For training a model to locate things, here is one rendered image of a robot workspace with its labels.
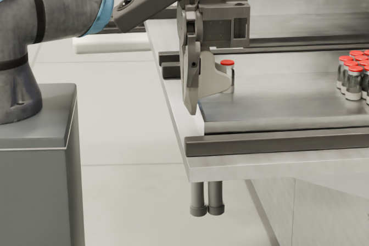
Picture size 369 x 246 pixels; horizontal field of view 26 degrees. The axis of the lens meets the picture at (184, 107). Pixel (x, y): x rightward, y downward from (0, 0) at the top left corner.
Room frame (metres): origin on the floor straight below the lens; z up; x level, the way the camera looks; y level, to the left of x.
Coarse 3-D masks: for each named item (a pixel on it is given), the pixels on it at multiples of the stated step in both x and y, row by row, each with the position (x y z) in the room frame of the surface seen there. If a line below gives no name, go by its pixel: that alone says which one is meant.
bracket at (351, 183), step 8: (296, 176) 0.95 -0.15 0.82; (304, 176) 0.95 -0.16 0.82; (312, 176) 0.95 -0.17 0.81; (320, 176) 0.95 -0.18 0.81; (328, 176) 0.95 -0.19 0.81; (336, 176) 0.96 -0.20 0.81; (344, 176) 0.96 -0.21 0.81; (352, 176) 0.96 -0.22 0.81; (360, 176) 0.96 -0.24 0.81; (368, 176) 0.96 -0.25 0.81; (320, 184) 0.95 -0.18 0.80; (328, 184) 0.95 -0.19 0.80; (336, 184) 0.96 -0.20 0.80; (344, 184) 0.96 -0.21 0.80; (352, 184) 0.96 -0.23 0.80; (360, 184) 0.96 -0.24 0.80; (368, 184) 0.96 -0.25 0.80; (352, 192) 0.96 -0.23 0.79; (360, 192) 0.96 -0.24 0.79; (368, 192) 0.96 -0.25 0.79
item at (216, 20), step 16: (192, 0) 0.94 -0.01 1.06; (208, 0) 0.94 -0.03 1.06; (224, 0) 0.95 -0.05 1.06; (240, 0) 0.95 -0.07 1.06; (192, 16) 0.92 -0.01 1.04; (208, 16) 0.92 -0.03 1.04; (224, 16) 0.93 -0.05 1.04; (240, 16) 0.93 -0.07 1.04; (208, 32) 0.94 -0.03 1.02; (224, 32) 0.94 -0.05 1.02; (240, 32) 0.94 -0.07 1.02
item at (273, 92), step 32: (256, 64) 1.17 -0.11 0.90; (288, 64) 1.17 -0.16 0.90; (320, 64) 1.18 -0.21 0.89; (224, 96) 1.07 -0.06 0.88; (256, 96) 1.07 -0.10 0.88; (288, 96) 1.07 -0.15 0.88; (320, 96) 1.07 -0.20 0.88; (224, 128) 0.90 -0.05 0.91; (256, 128) 0.91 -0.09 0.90; (288, 128) 0.91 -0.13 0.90; (320, 128) 0.92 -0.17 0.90
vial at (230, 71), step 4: (228, 68) 1.08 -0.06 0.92; (232, 68) 1.09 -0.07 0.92; (228, 72) 1.08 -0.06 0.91; (232, 72) 1.09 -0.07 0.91; (232, 76) 1.09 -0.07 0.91; (232, 80) 1.09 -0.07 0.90; (232, 84) 1.09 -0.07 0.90; (232, 88) 1.09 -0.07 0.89; (224, 92) 1.08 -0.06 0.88; (228, 92) 1.08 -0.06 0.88; (232, 92) 1.09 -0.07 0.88
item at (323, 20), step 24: (264, 0) 1.51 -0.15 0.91; (288, 0) 1.52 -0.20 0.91; (312, 0) 1.53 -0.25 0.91; (336, 0) 1.53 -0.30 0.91; (360, 0) 1.54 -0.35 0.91; (264, 24) 1.45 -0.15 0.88; (288, 24) 1.45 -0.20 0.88; (312, 24) 1.45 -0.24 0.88; (336, 24) 1.45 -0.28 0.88; (360, 24) 1.45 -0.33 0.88
